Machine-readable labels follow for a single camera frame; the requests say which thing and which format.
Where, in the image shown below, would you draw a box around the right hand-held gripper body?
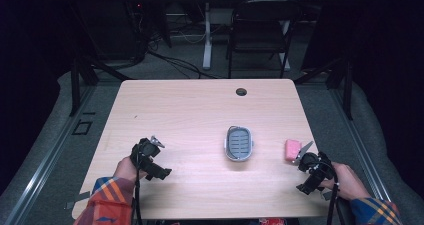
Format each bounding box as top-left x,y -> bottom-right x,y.
295,151 -> 337,196

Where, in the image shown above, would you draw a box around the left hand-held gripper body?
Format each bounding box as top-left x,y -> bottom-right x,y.
129,137 -> 173,182

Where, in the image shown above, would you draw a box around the pink soap bar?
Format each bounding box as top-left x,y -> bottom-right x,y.
284,138 -> 303,162

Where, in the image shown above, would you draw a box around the grey soap dish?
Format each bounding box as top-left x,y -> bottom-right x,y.
223,125 -> 255,163

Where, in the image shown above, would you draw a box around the person's left hand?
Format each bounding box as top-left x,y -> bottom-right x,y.
112,155 -> 148,183

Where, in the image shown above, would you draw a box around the person's right hand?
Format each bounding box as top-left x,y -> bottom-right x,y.
320,161 -> 363,202

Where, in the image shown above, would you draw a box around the red patterned cloth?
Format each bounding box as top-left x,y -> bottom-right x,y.
258,217 -> 287,225

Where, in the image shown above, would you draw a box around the black metal stand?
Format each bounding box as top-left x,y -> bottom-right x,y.
68,3 -> 132,117
293,56 -> 355,121

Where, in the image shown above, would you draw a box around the white desk leg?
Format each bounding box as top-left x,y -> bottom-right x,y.
202,2 -> 215,71

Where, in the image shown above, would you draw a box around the black folding chair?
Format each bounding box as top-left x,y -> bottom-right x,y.
227,0 -> 304,80

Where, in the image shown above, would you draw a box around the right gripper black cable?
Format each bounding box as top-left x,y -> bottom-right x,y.
325,161 -> 340,225

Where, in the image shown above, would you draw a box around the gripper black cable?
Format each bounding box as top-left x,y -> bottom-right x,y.
132,153 -> 144,225
325,161 -> 340,225

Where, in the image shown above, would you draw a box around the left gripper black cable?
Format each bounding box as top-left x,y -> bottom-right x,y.
132,153 -> 144,225

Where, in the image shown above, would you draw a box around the black floor cables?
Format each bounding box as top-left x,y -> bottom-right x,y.
133,4 -> 221,80

